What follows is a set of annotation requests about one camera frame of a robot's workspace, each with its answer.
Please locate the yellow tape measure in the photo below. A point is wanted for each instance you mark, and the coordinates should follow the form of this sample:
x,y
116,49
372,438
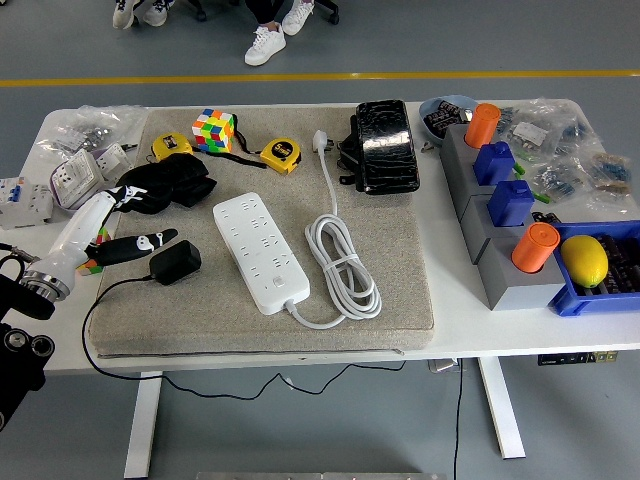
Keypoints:
x,y
172,145

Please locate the small green peg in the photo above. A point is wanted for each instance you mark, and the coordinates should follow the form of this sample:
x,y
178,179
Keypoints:
x,y
542,197
520,168

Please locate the white grey sneaker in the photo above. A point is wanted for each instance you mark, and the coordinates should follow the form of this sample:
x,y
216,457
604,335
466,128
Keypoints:
x,y
157,12
123,15

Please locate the clear bag metal parts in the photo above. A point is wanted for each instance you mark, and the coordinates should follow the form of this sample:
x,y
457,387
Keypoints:
x,y
90,132

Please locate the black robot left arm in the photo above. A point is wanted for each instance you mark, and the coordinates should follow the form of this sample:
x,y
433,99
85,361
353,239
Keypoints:
x,y
22,350

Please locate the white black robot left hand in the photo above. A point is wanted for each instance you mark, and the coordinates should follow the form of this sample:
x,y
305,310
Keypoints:
x,y
82,225

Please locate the black parts in bowl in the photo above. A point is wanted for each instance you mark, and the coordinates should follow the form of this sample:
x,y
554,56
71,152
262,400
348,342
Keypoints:
x,y
440,120

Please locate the large white wall socket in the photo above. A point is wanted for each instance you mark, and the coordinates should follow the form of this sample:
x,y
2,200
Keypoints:
x,y
75,175

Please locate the large colourful puzzle cube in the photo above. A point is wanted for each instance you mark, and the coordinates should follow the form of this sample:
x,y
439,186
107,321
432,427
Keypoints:
x,y
212,130

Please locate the grey-brown mat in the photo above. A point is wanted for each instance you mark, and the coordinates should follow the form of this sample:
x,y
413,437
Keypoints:
x,y
390,275

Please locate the black cloth pouch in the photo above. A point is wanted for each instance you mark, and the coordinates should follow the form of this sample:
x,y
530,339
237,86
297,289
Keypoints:
x,y
185,175

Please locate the purple tray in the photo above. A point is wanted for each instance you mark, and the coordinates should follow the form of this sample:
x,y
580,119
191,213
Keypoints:
x,y
65,204

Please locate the yellow tape measure 5m print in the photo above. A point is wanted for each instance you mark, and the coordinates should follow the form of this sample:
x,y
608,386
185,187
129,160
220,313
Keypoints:
x,y
280,156

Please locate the loose black parts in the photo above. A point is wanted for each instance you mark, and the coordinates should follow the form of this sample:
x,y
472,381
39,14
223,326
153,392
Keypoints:
x,y
545,217

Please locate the blue square block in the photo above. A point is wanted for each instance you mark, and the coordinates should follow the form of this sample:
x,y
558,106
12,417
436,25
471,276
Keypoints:
x,y
494,165
510,205

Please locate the small white wall socket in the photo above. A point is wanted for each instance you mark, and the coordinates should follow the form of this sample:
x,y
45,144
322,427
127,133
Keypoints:
x,y
112,157

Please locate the small colourful puzzle cube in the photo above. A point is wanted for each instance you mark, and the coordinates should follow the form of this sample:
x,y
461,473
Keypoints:
x,y
89,266

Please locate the seated person's leg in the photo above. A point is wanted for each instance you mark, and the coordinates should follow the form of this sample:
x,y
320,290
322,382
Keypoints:
x,y
262,11

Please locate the white circuit breaker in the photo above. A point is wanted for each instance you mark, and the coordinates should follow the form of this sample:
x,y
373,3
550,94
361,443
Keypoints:
x,y
25,200

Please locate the small dark metal bit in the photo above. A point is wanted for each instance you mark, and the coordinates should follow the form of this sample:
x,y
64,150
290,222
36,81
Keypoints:
x,y
131,146

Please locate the light blue bowl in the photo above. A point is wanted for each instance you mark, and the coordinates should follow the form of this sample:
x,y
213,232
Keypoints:
x,y
425,107

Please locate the metal table bracket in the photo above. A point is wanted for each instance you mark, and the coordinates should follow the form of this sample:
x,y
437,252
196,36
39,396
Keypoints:
x,y
445,366

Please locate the orange cylinder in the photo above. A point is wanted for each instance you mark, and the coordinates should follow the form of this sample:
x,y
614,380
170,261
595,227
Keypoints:
x,y
535,250
482,125

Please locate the clear bag blue parts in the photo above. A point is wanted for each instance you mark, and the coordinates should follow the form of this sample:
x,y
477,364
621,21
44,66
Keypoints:
x,y
572,132
557,182
607,167

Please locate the black chair base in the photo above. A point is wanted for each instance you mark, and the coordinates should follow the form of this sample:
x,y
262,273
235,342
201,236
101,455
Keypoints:
x,y
327,11
197,10

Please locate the blue plastic bin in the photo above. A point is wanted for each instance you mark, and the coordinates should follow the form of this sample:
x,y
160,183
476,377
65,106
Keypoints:
x,y
575,300

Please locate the white table leg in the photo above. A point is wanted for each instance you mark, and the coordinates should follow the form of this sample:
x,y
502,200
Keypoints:
x,y
142,425
502,410

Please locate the clear bag white label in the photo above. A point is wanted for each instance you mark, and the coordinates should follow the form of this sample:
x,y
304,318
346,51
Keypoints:
x,y
530,132

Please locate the yellow lemon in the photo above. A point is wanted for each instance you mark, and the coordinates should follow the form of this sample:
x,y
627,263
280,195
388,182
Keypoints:
x,y
584,261

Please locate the black parts in bin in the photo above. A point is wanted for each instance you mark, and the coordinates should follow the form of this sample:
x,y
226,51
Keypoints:
x,y
625,260

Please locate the grey socket block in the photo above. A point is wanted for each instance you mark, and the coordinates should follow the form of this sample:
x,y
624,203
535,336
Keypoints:
x,y
455,150
475,235
467,190
520,295

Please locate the black table control panel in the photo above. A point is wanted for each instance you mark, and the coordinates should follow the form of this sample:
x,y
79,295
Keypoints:
x,y
575,358

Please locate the white power strip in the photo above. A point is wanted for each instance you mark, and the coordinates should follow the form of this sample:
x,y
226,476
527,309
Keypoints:
x,y
260,250

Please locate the glossy black case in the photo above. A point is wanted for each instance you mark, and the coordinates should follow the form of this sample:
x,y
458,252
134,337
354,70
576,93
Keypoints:
x,y
387,145

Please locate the small metal clip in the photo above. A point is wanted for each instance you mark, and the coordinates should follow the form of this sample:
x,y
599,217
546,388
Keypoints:
x,y
426,146

